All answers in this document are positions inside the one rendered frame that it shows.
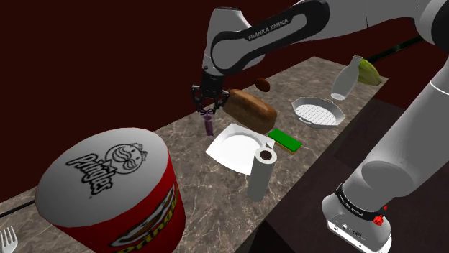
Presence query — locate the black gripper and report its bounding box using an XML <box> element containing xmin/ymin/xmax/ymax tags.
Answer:
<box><xmin>191</xmin><ymin>72</ymin><xmax>231</xmax><ymax>114</ymax></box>

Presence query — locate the small purple tool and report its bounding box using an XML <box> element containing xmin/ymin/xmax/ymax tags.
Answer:
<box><xmin>198</xmin><ymin>107</ymin><xmax>216</xmax><ymax>137</ymax></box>

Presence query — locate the brown bread loaf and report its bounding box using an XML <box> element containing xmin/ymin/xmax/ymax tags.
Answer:
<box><xmin>222</xmin><ymin>88</ymin><xmax>278</xmax><ymax>135</ymax></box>

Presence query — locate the small brown oval potato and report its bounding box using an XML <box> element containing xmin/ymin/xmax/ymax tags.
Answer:
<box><xmin>254</xmin><ymin>78</ymin><xmax>271</xmax><ymax>93</ymax></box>

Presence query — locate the white square plate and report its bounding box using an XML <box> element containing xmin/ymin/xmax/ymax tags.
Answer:
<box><xmin>204</xmin><ymin>122</ymin><xmax>276</xmax><ymax>176</ymax></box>

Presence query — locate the green sponge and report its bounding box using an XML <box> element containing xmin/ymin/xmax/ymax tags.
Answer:
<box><xmin>267</xmin><ymin>128</ymin><xmax>303</xmax><ymax>156</ymax></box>

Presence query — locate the white paper towel roll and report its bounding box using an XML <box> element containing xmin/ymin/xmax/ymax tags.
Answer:
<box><xmin>246</xmin><ymin>147</ymin><xmax>278</xmax><ymax>203</ymax></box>

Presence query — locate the white grill pan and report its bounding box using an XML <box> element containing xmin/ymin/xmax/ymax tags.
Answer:
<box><xmin>291</xmin><ymin>96</ymin><xmax>347</xmax><ymax>130</ymax></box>

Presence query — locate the red chips can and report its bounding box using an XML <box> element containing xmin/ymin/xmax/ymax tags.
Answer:
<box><xmin>35</xmin><ymin>127</ymin><xmax>187</xmax><ymax>253</ymax></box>

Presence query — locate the white bottle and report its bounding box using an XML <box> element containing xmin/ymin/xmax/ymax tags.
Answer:
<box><xmin>330</xmin><ymin>55</ymin><xmax>363</xmax><ymax>102</ymax></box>

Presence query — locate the dark robot stand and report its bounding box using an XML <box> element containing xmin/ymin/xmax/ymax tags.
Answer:
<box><xmin>234</xmin><ymin>97</ymin><xmax>449</xmax><ymax>253</ymax></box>

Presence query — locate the yellow green oval fruit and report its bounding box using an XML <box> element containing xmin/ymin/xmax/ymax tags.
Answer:
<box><xmin>356</xmin><ymin>58</ymin><xmax>384</xmax><ymax>87</ymax></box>

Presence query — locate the white fork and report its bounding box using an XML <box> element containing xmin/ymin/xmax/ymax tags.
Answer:
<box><xmin>0</xmin><ymin>225</ymin><xmax>19</xmax><ymax>253</ymax></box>

